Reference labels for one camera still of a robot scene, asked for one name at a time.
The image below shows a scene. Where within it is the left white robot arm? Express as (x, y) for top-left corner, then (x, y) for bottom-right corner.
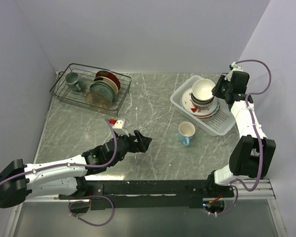
(0, 130), (152, 208)

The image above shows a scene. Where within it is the white plastic perforated bin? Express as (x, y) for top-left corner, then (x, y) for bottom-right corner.
(170, 75), (235, 136)

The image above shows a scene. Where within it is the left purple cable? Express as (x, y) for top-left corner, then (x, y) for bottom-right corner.
(0, 118), (119, 227)

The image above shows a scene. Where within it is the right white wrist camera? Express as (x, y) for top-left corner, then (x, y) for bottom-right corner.
(225, 62), (243, 81)

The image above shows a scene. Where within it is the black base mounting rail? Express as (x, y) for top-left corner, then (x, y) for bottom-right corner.
(59, 180), (234, 210)

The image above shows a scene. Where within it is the white watermelon pattern plate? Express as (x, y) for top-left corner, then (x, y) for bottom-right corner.
(181, 87), (219, 109)

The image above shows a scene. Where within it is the cream plate in rack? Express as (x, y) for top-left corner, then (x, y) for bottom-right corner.
(94, 77), (119, 95)

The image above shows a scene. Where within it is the white light blue bowl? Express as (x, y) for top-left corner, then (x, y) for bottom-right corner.
(192, 79), (215, 101)

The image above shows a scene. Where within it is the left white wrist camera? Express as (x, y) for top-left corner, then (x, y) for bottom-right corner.
(109, 118), (128, 136)

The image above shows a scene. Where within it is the white top bowl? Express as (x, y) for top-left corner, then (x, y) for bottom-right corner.
(195, 105), (212, 112)

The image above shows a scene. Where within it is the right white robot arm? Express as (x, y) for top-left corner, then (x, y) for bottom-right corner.
(206, 69), (276, 197)

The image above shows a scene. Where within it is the black wire dish rack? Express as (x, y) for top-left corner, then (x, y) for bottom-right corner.
(50, 63), (132, 117)

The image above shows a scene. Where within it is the clear brown glass plate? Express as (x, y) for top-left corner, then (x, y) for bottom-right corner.
(85, 92), (111, 109)

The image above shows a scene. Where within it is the purple cable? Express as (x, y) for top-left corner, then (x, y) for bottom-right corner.
(212, 59), (272, 218)
(0, 118), (119, 227)

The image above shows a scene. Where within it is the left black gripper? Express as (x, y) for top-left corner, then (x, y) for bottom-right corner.
(109, 129), (151, 166)

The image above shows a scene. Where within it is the red rimmed bottom plate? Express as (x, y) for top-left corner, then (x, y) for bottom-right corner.
(183, 102), (220, 120)

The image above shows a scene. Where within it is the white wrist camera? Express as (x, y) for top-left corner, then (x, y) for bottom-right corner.
(109, 118), (128, 136)
(225, 62), (243, 81)

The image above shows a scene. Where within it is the light blue mug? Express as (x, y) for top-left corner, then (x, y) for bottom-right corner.
(178, 121), (196, 146)

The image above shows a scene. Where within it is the dark red plate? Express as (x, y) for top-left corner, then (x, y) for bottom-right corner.
(96, 70), (121, 89)

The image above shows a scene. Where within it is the teal patterned plate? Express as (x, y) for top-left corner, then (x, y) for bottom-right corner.
(89, 83), (115, 102)

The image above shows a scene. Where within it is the dark striped bottom bowl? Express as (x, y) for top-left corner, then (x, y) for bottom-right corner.
(191, 94), (214, 104)

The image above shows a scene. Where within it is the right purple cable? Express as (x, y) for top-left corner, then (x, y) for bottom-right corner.
(212, 59), (272, 218)

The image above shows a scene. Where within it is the grey ceramic mug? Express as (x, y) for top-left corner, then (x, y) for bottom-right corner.
(65, 72), (82, 92)

